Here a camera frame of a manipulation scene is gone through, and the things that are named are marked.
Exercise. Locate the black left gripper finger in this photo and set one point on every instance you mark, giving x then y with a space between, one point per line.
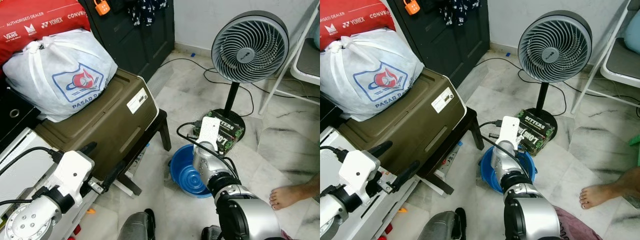
114 176
381 149
406 176
89 148

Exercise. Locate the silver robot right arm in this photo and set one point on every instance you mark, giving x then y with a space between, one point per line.
235 200
520 200

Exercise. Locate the white power strip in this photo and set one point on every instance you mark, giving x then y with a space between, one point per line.
451 156
140 157

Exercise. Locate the black low stool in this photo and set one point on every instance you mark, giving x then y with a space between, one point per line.
462 142
152 142

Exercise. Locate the green black printed box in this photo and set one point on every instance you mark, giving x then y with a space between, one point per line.
229 132
539 132

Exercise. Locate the olive plastic storage box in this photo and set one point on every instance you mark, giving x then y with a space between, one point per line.
110 120
415 125

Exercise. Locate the blue plastic basin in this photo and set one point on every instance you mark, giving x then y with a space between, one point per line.
487 172
185 172

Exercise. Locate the grey robot left leg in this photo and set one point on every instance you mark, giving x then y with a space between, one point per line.
137 227
442 227

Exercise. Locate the grey robot leg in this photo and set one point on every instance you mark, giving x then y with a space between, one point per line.
442 227
137 227
212 234

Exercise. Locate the white printed plastic bag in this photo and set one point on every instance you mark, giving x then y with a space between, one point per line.
55 75
370 75

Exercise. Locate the person's bare foot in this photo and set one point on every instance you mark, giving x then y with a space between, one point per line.
292 192
605 192

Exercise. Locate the grey standing fan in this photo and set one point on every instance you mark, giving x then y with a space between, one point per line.
555 47
250 47

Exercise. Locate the grey robot right leg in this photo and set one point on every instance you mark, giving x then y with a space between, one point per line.
212 234

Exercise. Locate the dark panelled door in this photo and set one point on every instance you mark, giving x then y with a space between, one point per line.
135 40
445 40

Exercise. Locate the mauve cloth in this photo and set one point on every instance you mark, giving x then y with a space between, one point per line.
575 225
286 235

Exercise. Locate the white folding chair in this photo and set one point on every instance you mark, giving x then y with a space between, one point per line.
617 65
302 62

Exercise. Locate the dark floral hanging cloth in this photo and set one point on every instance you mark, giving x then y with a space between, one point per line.
145 10
457 10

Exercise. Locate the red printed sports bag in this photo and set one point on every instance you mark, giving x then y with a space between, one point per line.
40 20
350 20

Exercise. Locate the orange padlock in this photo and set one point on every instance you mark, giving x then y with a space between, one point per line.
101 6
412 6

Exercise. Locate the pale blue cushion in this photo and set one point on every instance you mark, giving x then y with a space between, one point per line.
632 30

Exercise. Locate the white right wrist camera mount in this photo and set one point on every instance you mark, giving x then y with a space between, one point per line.
509 131
209 131

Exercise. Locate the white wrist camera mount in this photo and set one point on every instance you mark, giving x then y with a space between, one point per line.
509 131
72 172
360 175
209 131

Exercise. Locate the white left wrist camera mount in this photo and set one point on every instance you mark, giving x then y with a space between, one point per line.
72 172
360 175

